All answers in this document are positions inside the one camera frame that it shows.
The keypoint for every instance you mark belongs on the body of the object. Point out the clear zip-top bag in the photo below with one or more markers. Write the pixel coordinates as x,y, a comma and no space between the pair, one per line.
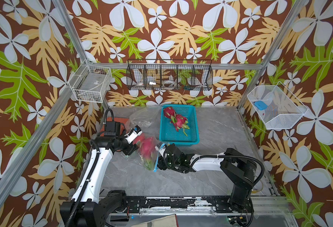
147,118
149,148

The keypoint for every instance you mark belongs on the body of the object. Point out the white wire basket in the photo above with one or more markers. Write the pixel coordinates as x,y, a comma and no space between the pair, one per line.
90,82
284,110

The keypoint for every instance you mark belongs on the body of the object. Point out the white wire basket left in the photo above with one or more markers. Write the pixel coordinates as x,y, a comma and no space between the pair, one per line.
90,82

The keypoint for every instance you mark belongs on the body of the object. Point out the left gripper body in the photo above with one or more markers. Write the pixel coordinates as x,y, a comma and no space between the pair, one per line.
127,148

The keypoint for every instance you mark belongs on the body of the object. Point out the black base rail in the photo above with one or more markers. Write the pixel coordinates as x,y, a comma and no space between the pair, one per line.
218,204

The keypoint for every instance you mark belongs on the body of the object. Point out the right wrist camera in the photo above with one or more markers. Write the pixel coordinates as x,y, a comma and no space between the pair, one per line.
161,147

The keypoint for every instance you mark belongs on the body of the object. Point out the teal plastic basket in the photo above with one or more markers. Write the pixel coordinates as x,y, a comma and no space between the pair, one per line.
169,135

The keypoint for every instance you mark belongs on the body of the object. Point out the red plastic tool case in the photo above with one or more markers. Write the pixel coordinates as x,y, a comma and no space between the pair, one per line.
124,122

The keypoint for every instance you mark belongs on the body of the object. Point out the white wire basket right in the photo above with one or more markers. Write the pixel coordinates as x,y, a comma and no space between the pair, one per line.
284,110

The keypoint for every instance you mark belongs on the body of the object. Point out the black wire wall basket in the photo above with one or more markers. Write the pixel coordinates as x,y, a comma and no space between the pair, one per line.
160,74

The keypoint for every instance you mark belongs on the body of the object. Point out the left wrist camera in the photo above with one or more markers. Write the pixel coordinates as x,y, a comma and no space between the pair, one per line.
133,134

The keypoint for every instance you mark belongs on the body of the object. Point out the blue sponge in basket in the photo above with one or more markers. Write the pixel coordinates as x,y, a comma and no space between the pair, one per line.
260,105

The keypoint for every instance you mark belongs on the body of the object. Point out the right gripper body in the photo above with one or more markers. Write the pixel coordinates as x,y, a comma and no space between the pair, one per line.
162,162

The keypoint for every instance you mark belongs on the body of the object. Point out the yellow tape roll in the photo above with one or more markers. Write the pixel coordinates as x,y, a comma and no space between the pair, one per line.
258,187

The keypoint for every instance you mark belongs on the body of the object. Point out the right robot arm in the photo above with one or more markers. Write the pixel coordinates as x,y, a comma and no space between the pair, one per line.
244,171

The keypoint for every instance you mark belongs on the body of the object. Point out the dragon fruit bag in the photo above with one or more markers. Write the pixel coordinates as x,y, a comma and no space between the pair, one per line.
181,123
170,113

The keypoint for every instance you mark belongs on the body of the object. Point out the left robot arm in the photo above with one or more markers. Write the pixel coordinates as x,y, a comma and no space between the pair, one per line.
86,208

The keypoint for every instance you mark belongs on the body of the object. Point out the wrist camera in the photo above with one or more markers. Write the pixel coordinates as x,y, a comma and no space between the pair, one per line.
133,134
161,147

